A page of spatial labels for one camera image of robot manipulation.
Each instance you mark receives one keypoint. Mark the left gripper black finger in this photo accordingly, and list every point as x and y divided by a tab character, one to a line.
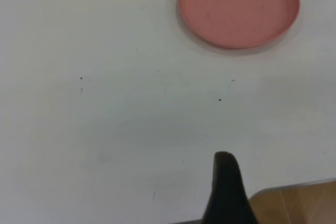
225	197

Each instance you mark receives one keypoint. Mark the pink round plate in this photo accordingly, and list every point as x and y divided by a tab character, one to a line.
236	11

